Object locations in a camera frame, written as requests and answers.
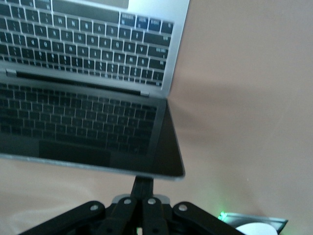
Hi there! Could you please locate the grey metal mounting plate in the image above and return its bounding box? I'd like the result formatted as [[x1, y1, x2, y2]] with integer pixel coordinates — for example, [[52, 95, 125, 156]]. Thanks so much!
[[217, 211, 289, 235]]

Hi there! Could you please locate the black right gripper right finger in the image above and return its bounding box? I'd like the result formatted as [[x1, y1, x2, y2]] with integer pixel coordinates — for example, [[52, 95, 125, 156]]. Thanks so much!
[[143, 176, 245, 235]]

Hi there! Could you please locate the silver laptop with black keyboard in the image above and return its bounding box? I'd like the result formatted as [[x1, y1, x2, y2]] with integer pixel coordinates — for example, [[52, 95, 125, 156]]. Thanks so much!
[[0, 0, 191, 183]]

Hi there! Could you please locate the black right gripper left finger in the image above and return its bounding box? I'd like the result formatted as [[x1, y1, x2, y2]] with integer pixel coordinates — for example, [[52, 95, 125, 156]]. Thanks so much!
[[18, 176, 145, 235]]

